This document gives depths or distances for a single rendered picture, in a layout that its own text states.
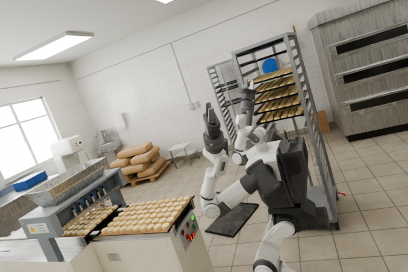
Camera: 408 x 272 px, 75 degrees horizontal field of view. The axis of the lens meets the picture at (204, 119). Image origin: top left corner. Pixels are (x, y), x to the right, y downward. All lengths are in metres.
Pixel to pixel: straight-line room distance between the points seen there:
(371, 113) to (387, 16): 1.35
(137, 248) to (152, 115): 4.53
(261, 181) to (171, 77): 4.83
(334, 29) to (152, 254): 3.73
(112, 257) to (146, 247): 0.34
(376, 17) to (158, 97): 4.21
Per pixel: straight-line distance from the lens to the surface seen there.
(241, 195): 1.27
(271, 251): 1.74
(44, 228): 2.15
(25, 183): 5.23
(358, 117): 4.64
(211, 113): 1.06
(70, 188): 2.21
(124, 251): 2.09
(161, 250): 1.89
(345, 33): 4.46
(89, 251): 2.26
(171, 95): 5.93
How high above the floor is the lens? 1.71
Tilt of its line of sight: 9 degrees down
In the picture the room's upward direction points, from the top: 19 degrees counter-clockwise
